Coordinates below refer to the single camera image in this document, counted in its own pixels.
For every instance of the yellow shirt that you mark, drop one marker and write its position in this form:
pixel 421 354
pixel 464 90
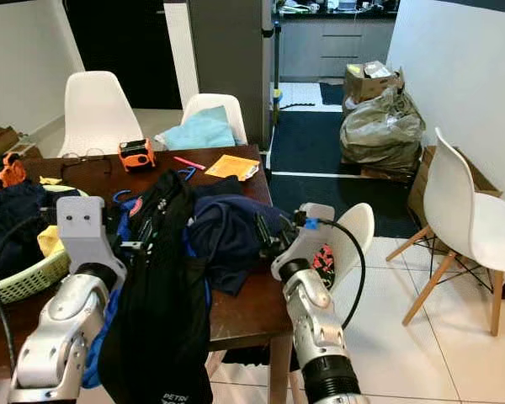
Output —
pixel 49 242

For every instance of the navy printed shirt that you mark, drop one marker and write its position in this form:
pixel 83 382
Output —
pixel 160 337

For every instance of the navy garment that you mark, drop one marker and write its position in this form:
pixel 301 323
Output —
pixel 25 210
pixel 227 240

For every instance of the orange paper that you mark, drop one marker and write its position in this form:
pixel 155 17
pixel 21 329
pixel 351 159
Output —
pixel 231 167

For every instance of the white plastic chair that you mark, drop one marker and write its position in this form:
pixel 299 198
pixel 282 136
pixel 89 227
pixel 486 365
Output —
pixel 231 105
pixel 101 114
pixel 358 244
pixel 454 210

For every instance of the dark wooden table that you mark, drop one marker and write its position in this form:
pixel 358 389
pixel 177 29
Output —
pixel 244 320

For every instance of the pink pen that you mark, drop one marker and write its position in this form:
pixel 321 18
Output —
pixel 189 163

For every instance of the green plastic basket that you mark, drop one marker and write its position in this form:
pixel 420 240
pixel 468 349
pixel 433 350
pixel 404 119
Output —
pixel 34 282

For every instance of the yellow paper note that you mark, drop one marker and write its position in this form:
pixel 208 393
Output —
pixel 50 180

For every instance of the teal cushion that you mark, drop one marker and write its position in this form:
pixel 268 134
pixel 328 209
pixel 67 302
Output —
pixel 198 130

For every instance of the brown cardboard box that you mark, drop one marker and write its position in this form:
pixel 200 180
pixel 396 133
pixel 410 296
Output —
pixel 8 143
pixel 417 181

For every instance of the olive plastic bag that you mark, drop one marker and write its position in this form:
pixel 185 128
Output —
pixel 383 130

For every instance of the grey tall cabinet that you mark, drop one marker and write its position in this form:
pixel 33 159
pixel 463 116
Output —
pixel 227 67

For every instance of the filled cardboard box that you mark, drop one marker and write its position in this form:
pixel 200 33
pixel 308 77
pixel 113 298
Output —
pixel 362 84

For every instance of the grey kitchen cabinet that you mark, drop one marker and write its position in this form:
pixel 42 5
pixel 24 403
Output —
pixel 332 46

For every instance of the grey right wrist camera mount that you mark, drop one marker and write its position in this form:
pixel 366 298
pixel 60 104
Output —
pixel 311 240

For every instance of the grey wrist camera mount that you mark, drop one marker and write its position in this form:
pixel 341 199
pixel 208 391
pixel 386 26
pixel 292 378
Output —
pixel 84 227
pixel 311 240

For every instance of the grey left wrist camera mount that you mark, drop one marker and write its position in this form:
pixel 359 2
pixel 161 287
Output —
pixel 84 227

